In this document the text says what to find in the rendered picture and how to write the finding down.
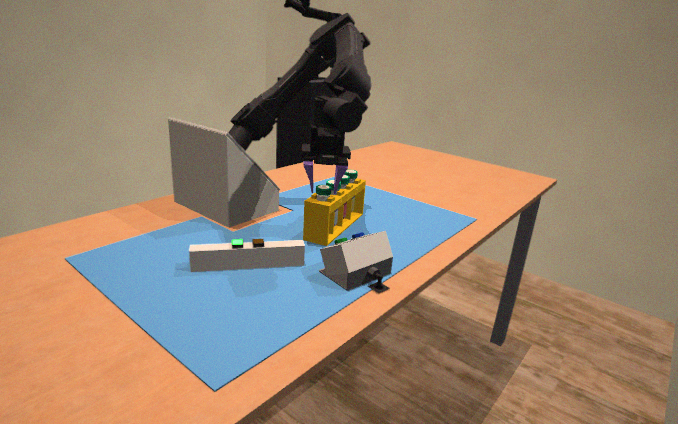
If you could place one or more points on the blue flat mat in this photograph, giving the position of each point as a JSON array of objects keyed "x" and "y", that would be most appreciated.
[{"x": 221, "y": 324}]

